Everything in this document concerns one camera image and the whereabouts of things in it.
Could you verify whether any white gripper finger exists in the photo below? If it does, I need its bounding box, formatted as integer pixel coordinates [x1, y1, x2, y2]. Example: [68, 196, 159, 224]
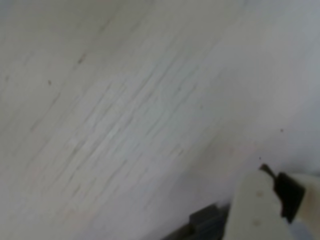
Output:
[273, 171, 320, 240]
[223, 163, 296, 240]

